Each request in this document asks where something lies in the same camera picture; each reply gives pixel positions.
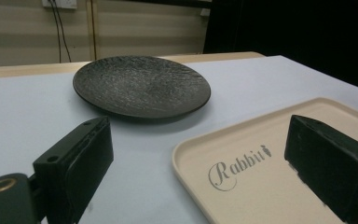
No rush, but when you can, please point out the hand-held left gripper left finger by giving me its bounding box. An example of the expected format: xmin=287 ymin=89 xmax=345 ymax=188
xmin=32 ymin=116 xmax=115 ymax=224

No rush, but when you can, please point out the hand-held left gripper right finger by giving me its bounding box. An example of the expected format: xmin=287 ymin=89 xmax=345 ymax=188
xmin=283 ymin=114 xmax=358 ymax=224

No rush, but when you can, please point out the cream rectangular tray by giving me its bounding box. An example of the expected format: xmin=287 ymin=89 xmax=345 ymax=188
xmin=172 ymin=97 xmax=358 ymax=224

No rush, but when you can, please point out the dark textured round plate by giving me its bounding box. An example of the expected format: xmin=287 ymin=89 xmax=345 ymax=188
xmin=72 ymin=55 xmax=212 ymax=119

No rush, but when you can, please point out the black curtain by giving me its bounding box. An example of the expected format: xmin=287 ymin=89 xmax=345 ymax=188
xmin=202 ymin=0 xmax=358 ymax=94

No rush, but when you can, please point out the black cable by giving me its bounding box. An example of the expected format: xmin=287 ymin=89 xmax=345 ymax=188
xmin=53 ymin=0 xmax=73 ymax=63
xmin=48 ymin=0 xmax=62 ymax=64

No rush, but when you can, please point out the thin dark cable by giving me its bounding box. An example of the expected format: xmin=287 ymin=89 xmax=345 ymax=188
xmin=89 ymin=0 xmax=98 ymax=61

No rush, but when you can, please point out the white wall socket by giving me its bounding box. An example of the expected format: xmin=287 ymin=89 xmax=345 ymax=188
xmin=41 ymin=0 xmax=78 ymax=9

